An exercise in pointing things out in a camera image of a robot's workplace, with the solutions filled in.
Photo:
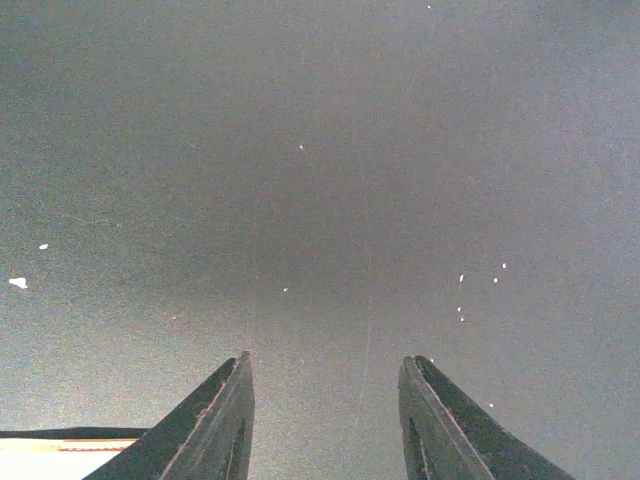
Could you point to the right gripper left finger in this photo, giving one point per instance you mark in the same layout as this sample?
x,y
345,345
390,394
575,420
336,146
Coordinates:
x,y
208,435

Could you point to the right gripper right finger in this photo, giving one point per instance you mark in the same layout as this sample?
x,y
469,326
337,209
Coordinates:
x,y
446,435

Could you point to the brown leather card holder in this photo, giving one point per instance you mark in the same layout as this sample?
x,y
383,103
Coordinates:
x,y
66,453

